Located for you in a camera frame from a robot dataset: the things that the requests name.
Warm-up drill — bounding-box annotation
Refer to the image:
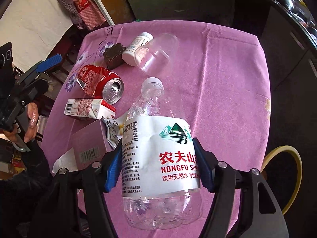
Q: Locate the white sachet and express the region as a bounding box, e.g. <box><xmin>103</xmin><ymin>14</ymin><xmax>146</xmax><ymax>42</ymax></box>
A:
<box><xmin>101</xmin><ymin>114</ymin><xmax>129</xmax><ymax>150</ymax></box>

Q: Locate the white pill bottle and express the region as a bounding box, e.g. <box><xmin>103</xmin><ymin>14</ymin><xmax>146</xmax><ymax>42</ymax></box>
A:
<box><xmin>121</xmin><ymin>32</ymin><xmax>154</xmax><ymax>67</ymax></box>

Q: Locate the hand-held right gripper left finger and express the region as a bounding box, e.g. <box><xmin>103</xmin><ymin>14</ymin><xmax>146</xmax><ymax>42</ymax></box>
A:
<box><xmin>51</xmin><ymin>145</ymin><xmax>123</xmax><ymax>238</ymax></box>

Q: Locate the pink cardboard box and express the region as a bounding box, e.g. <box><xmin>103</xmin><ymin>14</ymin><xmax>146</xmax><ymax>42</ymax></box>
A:
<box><xmin>70</xmin><ymin>119</ymin><xmax>116</xmax><ymax>170</ymax></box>

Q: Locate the pink floral tablecloth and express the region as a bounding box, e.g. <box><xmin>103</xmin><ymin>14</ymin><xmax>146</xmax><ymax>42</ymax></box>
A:
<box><xmin>41</xmin><ymin>20</ymin><xmax>271</xmax><ymax>238</ymax></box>

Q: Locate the dark wooden chair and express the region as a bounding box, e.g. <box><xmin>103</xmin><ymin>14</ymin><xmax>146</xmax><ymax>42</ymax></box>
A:
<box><xmin>43</xmin><ymin>27</ymin><xmax>85</xmax><ymax>85</ymax></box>

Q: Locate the person's left hand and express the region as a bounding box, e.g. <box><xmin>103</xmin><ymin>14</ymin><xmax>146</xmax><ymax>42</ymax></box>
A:
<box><xmin>5</xmin><ymin>102</ymin><xmax>39</xmax><ymax>145</ymax></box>

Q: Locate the clear plastic cup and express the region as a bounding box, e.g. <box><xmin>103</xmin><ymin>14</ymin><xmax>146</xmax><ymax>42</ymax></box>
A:
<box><xmin>134</xmin><ymin>33</ymin><xmax>179</xmax><ymax>77</ymax></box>

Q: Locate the clear plastic water bottle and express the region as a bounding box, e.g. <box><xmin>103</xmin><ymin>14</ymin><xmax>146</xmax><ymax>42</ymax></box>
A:
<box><xmin>121</xmin><ymin>77</ymin><xmax>202</xmax><ymax>230</ymax></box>

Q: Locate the white drink carton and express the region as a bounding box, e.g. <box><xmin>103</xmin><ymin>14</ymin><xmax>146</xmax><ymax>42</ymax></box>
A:
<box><xmin>64</xmin><ymin>98</ymin><xmax>117</xmax><ymax>121</ymax></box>

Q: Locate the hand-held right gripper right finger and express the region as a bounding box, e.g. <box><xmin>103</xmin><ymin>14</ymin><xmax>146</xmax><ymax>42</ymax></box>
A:
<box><xmin>193</xmin><ymin>137</ymin><xmax>290</xmax><ymax>238</ymax></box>

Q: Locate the red soda can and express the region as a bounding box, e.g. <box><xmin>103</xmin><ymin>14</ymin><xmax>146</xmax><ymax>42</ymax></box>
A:
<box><xmin>75</xmin><ymin>64</ymin><xmax>124</xmax><ymax>105</ymax></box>

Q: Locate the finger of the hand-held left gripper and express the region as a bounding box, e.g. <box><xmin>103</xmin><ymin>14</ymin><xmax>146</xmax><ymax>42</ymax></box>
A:
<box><xmin>21</xmin><ymin>78</ymin><xmax>49</xmax><ymax>102</ymax></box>
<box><xmin>15</xmin><ymin>54</ymin><xmax>62</xmax><ymax>85</ymax></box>

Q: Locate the wooden door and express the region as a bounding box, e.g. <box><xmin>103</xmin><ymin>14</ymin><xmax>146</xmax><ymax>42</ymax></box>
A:
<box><xmin>84</xmin><ymin>0</ymin><xmax>122</xmax><ymax>26</ymax></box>

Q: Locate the small dark brown box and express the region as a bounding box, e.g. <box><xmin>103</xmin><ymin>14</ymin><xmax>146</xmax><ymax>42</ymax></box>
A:
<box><xmin>103</xmin><ymin>43</ymin><xmax>127</xmax><ymax>70</ymax></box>

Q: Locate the yellow-rimmed trash bin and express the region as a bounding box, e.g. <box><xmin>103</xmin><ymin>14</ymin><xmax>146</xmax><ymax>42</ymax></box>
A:
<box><xmin>261</xmin><ymin>145</ymin><xmax>303</xmax><ymax>216</ymax></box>

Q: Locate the red plaid cloth bag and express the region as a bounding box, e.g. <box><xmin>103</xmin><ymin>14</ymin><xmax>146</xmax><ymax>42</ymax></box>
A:
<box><xmin>55</xmin><ymin>0</ymin><xmax>107</xmax><ymax>30</ymax></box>

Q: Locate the olive kitchen cabinet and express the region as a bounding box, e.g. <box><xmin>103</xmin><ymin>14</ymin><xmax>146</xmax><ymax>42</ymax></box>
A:
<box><xmin>120</xmin><ymin>0</ymin><xmax>236</xmax><ymax>25</ymax></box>

